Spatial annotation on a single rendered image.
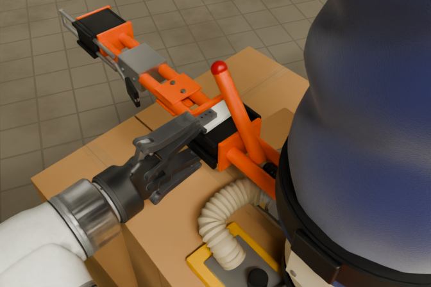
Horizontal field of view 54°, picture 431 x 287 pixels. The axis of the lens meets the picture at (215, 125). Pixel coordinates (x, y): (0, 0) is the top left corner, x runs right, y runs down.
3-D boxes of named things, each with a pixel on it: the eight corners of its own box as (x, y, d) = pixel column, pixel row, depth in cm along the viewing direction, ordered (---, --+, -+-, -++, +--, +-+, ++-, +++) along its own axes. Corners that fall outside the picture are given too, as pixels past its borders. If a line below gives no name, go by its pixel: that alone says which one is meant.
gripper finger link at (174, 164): (150, 187, 59) (149, 194, 60) (208, 155, 66) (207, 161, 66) (133, 170, 61) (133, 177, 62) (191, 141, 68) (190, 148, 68)
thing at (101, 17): (135, 43, 85) (131, 22, 81) (102, 58, 82) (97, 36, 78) (112, 25, 89) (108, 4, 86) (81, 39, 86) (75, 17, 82)
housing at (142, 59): (170, 78, 78) (169, 58, 75) (140, 94, 75) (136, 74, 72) (148, 60, 82) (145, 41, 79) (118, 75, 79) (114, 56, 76)
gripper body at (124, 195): (83, 167, 55) (140, 131, 60) (96, 202, 62) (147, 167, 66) (115, 202, 52) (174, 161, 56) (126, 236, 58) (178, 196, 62)
